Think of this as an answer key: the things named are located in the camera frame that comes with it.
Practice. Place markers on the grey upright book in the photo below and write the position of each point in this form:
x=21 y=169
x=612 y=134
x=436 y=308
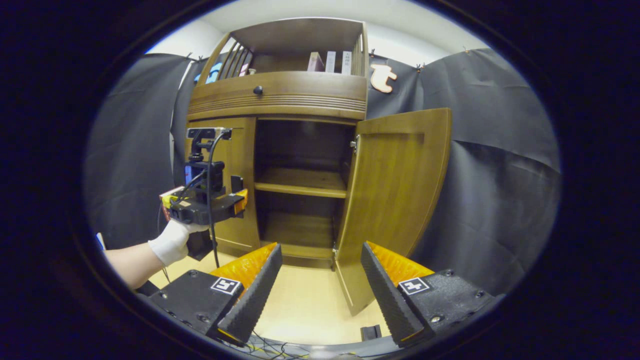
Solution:
x=330 y=62

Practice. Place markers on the white upright book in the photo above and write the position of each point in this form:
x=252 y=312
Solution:
x=346 y=62

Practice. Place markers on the black round drawer knob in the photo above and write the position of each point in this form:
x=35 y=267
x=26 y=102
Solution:
x=258 y=90

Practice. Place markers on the black backdrop cloth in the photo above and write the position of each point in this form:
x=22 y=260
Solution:
x=500 y=200

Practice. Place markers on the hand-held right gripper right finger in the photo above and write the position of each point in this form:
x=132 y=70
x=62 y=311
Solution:
x=387 y=300

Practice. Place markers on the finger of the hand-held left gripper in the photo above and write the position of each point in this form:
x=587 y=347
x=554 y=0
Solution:
x=240 y=204

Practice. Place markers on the wooden inner shelf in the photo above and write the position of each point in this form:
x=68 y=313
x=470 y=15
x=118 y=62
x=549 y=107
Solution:
x=300 y=182

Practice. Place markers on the wooden double-door shoe cabinet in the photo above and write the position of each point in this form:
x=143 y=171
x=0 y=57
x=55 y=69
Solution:
x=280 y=92

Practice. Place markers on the small black block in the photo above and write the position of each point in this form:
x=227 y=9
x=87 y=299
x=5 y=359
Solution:
x=371 y=332

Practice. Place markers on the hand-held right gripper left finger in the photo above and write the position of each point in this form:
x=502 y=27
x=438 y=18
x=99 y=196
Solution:
x=255 y=300

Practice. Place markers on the pink upright book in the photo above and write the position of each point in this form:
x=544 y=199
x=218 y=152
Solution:
x=315 y=62

